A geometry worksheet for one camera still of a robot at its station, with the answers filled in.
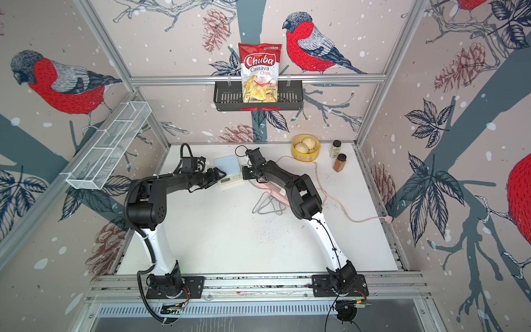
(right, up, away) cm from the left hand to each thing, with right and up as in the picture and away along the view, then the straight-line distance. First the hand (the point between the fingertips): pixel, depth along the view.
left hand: (224, 172), depth 102 cm
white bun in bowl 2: (+46, +16, +12) cm, 50 cm away
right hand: (+8, -1, +5) cm, 10 cm away
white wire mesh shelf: (-40, +3, -31) cm, 51 cm away
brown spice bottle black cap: (+59, +5, +2) cm, 59 cm away
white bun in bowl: (+41, +13, +9) cm, 44 cm away
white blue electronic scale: (+2, +4, +8) cm, 9 cm away
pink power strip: (+27, -9, -7) cm, 29 cm away
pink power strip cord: (+77, -21, -9) cm, 81 cm away
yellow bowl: (+47, +10, +9) cm, 48 cm away
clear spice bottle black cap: (+58, +12, +7) cm, 60 cm away
